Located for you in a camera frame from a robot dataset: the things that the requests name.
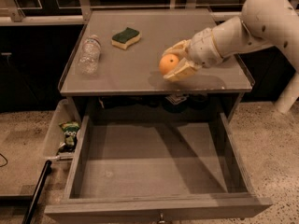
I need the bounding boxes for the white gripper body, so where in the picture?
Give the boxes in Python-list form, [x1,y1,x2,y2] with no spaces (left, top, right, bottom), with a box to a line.
[187,28,223,69]

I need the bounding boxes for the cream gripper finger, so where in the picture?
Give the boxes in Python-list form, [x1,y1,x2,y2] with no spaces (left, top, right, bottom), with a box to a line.
[164,58,201,82]
[163,40,190,59]

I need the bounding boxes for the orange fruit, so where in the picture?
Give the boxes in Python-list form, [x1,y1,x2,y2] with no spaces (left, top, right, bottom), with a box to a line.
[159,54,179,75]

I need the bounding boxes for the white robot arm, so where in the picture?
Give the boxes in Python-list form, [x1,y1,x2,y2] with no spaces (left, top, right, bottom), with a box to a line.
[164,0,299,81]

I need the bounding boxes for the grey cabinet with counter top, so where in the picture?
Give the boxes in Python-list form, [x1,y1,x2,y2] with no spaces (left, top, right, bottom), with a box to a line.
[58,8,256,123]

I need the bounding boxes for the open grey top drawer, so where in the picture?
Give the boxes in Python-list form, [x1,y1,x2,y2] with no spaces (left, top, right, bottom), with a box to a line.
[45,114,272,224]

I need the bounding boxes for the green and yellow sponge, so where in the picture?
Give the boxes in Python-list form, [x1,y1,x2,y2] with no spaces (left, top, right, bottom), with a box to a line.
[111,27,141,50]

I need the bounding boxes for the clear plastic water bottle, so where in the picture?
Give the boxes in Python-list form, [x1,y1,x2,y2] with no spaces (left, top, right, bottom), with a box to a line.
[78,35,101,76]

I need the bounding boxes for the green snack bag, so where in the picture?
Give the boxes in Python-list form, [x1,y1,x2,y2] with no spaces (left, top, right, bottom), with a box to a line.
[58,121,80,153]

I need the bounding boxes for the clear plastic bin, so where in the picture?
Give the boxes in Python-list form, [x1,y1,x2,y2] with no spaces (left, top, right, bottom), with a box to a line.
[43,99,75,161]

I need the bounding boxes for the black pole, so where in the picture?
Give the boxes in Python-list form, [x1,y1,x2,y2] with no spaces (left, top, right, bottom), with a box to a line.
[21,160,52,224]

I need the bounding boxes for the white post leg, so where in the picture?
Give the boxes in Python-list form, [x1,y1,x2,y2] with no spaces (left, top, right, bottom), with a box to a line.
[275,73,299,114]

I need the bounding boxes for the metal drawer handle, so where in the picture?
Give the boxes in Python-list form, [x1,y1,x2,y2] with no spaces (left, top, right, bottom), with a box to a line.
[156,213,167,224]

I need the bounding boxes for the white railing frame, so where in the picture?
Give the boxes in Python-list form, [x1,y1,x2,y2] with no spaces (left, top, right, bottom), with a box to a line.
[0,0,299,27]

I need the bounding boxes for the black cable on floor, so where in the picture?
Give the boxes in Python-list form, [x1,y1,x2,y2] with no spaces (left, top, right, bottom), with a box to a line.
[0,152,9,168]

